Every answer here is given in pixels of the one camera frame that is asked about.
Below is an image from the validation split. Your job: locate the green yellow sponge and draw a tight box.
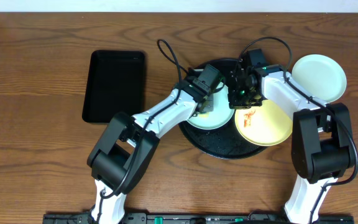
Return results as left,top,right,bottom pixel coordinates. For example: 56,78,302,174
198,112,209,118

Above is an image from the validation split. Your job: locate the yellow plate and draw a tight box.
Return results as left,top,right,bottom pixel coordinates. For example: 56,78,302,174
234,100,292,146

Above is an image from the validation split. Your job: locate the mint green plate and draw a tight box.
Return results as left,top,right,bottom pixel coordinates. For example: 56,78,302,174
187,82,234,130
291,54,347,102

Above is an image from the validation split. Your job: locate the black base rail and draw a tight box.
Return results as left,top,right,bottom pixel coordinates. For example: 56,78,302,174
42,212,356,224

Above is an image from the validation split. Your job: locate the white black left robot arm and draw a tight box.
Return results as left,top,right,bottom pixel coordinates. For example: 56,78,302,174
87,81,220,223

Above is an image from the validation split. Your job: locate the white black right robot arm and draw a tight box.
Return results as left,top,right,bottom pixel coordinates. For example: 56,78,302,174
227,63,358,223

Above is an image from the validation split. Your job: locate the black rectangular water tray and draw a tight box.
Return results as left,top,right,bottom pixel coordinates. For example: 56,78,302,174
82,50,146,123

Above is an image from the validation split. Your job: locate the black round serving tray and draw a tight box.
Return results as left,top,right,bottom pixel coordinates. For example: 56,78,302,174
175,57,270,159

